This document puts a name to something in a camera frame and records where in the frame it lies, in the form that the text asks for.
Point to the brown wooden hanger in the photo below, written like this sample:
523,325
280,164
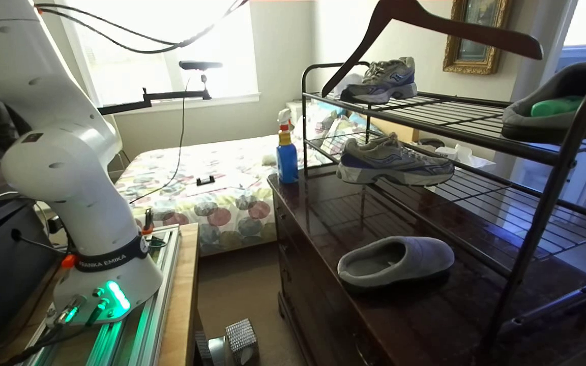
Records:
468,31

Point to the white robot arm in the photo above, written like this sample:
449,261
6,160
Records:
70,170

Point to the blue spray bottle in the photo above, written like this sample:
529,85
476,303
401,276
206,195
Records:
288,164

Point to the small black object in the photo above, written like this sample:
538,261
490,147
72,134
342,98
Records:
204,180

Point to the white and blue worn sneaker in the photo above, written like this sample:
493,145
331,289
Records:
386,164

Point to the grey and blue sneaker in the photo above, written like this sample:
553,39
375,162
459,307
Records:
384,82

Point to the bright window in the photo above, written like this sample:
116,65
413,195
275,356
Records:
204,68

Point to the silver cube box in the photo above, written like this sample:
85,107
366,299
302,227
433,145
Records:
243,337

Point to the light wooden table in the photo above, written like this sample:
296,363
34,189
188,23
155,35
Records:
180,306

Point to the gold framed picture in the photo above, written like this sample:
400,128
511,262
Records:
476,42

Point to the black metal shoe rack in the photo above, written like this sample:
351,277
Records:
545,203

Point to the grey slipper with green insert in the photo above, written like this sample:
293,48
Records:
557,124

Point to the black control box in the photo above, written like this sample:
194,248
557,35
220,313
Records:
1,272

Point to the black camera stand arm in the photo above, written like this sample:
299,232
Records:
143,100

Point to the aluminium rail base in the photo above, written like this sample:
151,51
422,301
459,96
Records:
143,317

